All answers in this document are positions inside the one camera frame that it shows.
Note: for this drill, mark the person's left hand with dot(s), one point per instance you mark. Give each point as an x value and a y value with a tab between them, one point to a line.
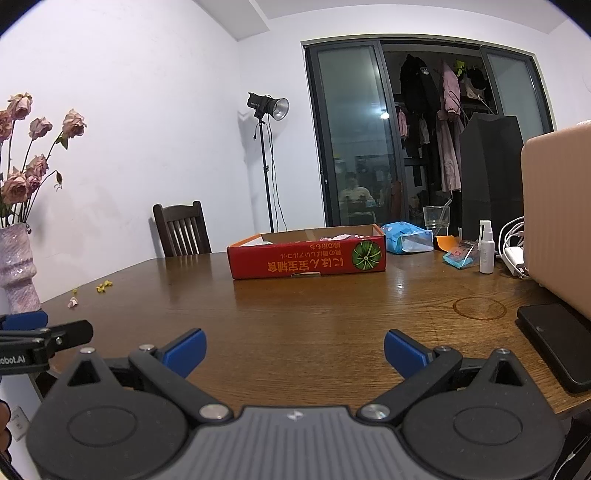
2	424

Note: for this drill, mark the yellow petals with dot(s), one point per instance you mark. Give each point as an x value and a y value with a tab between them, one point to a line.
104	286

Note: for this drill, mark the black framed sliding glass door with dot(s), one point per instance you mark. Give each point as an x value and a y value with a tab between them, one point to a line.
351	129

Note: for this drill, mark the pale pink fluffy cloth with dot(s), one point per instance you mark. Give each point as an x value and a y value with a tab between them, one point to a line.
339	237

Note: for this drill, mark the pink hanging jacket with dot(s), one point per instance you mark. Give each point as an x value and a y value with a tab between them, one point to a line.
450	90

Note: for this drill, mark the orange card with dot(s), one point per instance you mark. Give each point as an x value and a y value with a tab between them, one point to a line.
447	243

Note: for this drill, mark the blue tissue pack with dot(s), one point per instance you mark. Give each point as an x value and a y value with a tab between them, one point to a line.
401	237

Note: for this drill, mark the white wall socket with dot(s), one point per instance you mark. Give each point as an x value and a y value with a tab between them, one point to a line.
17	422

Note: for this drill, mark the black studio light on stand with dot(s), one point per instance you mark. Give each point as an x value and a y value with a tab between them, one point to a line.
261	104

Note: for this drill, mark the clear glass cup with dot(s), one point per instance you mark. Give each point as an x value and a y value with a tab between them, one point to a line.
434	221

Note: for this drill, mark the black smartphone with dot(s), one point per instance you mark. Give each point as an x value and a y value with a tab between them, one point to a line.
558	346

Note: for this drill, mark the dried flower bit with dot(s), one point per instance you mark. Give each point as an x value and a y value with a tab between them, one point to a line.
73	302

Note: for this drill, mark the bunch of dried pink roses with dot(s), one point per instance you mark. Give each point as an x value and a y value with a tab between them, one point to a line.
18	184

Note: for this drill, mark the pink hanging robe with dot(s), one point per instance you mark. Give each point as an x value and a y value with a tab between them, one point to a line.
449	157

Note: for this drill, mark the small blue packet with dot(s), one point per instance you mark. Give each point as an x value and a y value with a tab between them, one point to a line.
459	256

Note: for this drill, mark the tan laptop lid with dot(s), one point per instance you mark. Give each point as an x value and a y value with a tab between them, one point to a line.
558	212

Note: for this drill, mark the dark wooden chair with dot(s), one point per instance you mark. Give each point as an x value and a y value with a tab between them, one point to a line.
182	228

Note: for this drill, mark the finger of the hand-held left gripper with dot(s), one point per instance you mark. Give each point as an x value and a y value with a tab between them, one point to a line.
69	332
23	319

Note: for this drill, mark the black hanging coat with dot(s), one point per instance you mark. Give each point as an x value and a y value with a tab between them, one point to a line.
418	83

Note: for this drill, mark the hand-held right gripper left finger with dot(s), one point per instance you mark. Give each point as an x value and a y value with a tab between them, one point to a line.
184	351

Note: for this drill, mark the red cardboard box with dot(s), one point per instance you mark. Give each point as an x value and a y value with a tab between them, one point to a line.
295	263

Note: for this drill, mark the white spray bottle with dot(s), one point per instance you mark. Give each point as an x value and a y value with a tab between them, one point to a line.
486	256

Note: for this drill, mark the pink speckled ceramic vase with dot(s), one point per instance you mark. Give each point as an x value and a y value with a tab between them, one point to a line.
18	267

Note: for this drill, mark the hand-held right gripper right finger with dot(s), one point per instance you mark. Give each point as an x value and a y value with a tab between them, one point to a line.
404	353

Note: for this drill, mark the clear drinking straw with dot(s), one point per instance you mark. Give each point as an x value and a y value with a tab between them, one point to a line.
446	210

